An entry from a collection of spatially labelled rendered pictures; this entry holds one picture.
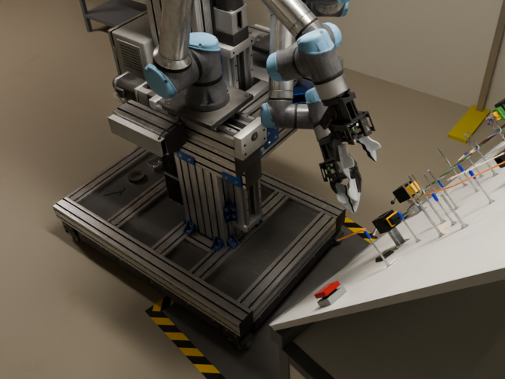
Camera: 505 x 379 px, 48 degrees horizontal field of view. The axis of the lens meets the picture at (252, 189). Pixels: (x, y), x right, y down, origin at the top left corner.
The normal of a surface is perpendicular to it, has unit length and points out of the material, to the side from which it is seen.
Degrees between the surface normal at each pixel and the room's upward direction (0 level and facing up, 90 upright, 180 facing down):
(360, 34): 90
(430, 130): 0
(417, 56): 90
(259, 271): 0
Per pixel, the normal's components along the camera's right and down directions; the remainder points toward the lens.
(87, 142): -0.06, -0.74
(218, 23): -0.61, 0.55
